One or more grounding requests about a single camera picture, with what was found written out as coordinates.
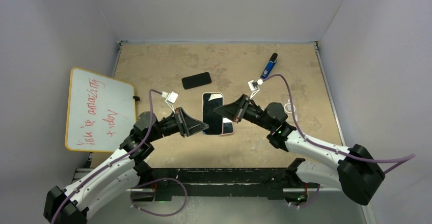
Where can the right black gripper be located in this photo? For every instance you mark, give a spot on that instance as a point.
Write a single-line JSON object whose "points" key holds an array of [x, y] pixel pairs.
{"points": [[230, 111]]}

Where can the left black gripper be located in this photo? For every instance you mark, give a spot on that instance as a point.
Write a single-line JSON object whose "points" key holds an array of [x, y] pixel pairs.
{"points": [[186, 125]]}

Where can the black phone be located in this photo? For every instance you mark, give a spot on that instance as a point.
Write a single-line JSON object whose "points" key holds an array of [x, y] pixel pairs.
{"points": [[227, 127]]}

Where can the black phone face down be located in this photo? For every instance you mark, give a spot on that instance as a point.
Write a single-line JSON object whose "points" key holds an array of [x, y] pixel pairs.
{"points": [[196, 80]]}

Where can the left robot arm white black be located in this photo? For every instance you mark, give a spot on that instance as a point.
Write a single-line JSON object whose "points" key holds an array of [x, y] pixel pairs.
{"points": [[124, 169]]}

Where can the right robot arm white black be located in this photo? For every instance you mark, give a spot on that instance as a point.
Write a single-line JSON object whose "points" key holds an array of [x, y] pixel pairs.
{"points": [[351, 170]]}

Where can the blue marker black cap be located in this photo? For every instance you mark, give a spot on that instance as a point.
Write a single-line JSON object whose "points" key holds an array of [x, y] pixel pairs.
{"points": [[269, 67]]}

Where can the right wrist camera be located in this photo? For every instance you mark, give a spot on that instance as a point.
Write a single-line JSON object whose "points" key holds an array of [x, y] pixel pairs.
{"points": [[254, 86]]}

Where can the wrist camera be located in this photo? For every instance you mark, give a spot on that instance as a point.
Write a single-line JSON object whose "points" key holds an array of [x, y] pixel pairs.
{"points": [[254, 86], [170, 99]]}

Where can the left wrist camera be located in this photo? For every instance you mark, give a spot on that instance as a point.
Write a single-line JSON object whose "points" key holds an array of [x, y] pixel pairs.
{"points": [[170, 99]]}

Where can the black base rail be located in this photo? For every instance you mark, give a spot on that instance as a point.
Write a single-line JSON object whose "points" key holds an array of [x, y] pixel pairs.
{"points": [[273, 183]]}

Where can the whiteboard with yellow frame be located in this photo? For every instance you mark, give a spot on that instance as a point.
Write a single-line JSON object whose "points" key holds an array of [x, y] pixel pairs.
{"points": [[101, 112]]}

